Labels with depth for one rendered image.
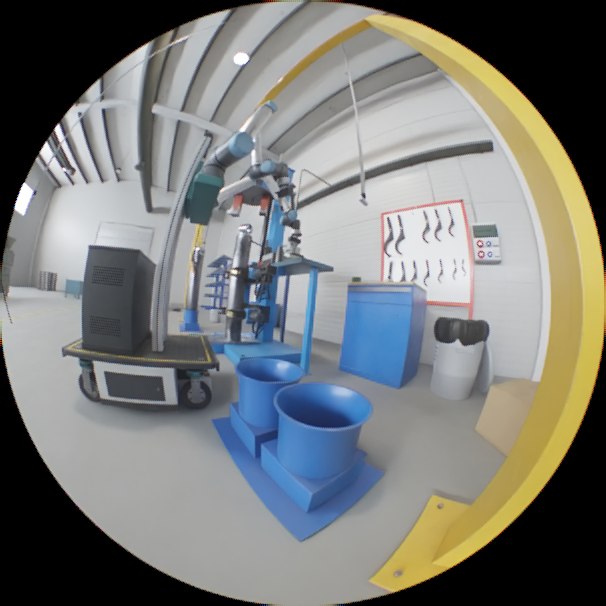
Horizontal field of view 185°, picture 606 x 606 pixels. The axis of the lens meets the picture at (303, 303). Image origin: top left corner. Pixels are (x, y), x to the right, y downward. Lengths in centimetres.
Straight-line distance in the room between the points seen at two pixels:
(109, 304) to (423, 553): 150
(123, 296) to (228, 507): 97
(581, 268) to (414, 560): 72
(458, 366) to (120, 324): 217
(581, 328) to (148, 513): 102
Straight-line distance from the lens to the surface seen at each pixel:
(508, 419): 123
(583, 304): 39
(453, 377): 170
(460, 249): 291
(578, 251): 41
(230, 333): 235
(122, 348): 109
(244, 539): 68
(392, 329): 172
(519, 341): 291
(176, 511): 75
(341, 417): 73
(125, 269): 106
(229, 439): 96
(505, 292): 286
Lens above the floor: 65
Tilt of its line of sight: 1 degrees up
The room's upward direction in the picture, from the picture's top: 6 degrees clockwise
